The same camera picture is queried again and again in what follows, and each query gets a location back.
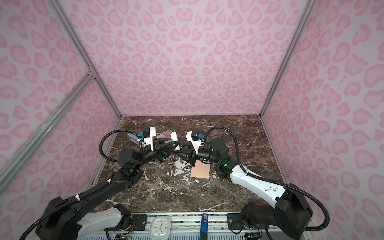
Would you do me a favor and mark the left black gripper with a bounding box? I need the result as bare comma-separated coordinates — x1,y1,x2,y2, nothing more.
135,139,179,171

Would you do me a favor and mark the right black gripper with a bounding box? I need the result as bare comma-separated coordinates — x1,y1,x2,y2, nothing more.
174,142,222,168

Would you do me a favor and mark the peach paper envelope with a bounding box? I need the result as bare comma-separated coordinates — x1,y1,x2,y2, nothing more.
191,162,210,179

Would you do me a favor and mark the white glue stick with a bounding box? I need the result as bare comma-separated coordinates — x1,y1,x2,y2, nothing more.
171,132,181,151

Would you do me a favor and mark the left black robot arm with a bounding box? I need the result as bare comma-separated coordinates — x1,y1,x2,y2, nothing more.
20,127,179,240

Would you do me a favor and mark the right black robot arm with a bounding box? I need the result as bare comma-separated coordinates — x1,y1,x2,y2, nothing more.
173,126,331,240

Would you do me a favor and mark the pink calculator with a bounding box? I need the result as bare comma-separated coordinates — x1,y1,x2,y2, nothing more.
157,130,173,141

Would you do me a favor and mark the grey blue stapler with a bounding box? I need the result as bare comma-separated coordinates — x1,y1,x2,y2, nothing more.
127,133,140,144

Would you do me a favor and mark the white analog clock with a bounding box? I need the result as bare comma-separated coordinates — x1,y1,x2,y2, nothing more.
149,216,172,240

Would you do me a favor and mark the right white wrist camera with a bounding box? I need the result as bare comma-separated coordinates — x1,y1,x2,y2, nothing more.
186,131,205,153

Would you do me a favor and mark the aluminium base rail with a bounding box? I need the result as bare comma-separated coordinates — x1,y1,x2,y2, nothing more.
78,210,290,240

